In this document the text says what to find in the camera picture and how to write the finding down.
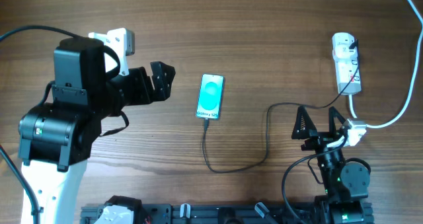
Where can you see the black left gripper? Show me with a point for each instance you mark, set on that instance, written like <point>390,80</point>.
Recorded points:
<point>147,94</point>

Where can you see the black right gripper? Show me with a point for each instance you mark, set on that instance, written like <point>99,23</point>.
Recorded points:
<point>320,139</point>

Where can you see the Galaxy smartphone cyan screen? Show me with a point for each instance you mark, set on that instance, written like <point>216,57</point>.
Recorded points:
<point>210,96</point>

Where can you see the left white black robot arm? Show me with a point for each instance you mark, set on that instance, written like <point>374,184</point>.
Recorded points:
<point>56,137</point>

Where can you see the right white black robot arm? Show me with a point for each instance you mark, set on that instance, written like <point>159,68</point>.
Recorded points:
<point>345,180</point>

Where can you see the white charger plug adapter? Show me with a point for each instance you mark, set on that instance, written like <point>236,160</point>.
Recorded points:
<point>345,52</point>

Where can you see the white power strip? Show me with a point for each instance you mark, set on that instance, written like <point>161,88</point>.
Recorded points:
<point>347,72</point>

